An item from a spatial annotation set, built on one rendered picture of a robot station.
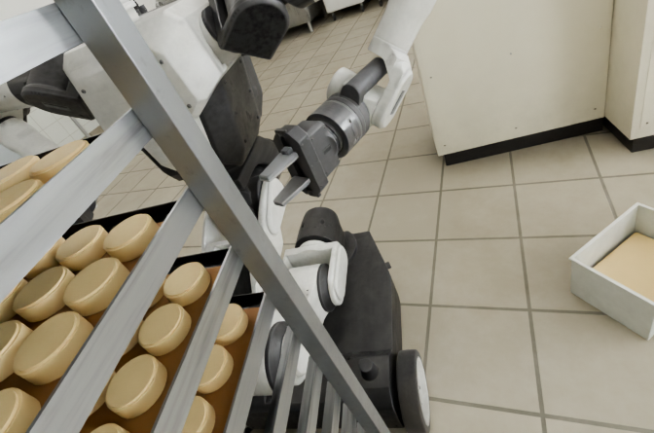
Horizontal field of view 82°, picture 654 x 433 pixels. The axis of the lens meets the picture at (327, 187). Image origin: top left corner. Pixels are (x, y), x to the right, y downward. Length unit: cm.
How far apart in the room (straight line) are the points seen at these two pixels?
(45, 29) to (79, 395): 25
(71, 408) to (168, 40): 50
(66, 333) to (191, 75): 44
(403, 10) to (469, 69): 104
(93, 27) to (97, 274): 20
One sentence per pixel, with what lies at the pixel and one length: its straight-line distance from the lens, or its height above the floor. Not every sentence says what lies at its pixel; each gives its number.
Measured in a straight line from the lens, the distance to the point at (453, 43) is 163.
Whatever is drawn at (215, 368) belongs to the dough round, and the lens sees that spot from 48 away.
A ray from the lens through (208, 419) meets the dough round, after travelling 47.
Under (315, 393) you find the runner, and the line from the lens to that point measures 63.
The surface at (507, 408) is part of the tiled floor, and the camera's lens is 123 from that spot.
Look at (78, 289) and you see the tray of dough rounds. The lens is 38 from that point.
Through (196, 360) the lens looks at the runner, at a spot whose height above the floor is 87.
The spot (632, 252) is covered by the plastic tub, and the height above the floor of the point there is 6.
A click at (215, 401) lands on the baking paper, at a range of 49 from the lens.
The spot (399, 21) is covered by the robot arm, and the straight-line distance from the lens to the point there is 66.
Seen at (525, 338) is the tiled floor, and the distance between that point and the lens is 131.
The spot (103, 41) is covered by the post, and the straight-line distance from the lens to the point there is 36.
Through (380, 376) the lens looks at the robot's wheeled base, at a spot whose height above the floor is 21.
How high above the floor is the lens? 114
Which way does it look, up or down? 34 degrees down
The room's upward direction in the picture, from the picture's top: 24 degrees counter-clockwise
